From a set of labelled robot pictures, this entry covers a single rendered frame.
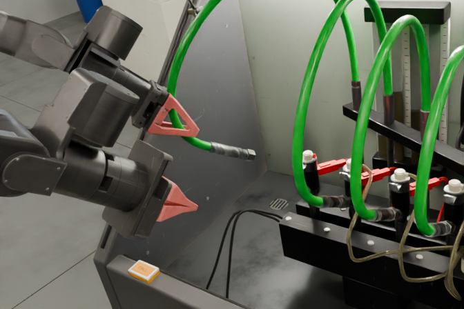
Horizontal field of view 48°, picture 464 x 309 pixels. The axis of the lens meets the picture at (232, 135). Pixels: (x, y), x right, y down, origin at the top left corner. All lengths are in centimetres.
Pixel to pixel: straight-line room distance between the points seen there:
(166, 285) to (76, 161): 46
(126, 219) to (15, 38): 33
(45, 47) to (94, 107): 28
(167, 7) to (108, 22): 282
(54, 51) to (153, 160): 27
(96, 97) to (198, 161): 66
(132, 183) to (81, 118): 10
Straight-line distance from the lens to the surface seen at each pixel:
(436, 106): 65
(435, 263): 88
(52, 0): 780
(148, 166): 59
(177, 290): 93
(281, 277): 107
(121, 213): 60
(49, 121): 53
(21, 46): 80
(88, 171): 54
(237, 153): 90
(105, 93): 51
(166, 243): 114
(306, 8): 112
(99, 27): 80
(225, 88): 119
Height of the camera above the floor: 158
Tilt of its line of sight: 28 degrees down
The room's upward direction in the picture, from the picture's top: 11 degrees counter-clockwise
